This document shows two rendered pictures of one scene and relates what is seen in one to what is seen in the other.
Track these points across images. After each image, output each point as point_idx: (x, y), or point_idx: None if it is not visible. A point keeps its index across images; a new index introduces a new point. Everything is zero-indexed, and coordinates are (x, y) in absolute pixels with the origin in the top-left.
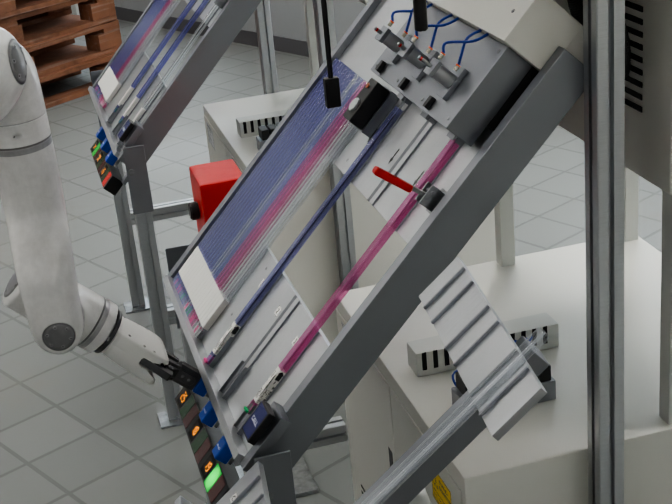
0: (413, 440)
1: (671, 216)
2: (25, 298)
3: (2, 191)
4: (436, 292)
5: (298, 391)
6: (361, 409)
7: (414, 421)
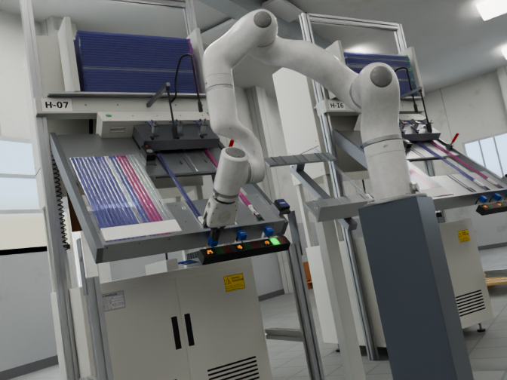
0: (204, 282)
1: (202, 193)
2: (261, 148)
3: (234, 105)
4: (273, 162)
5: (268, 200)
6: (127, 332)
7: (204, 272)
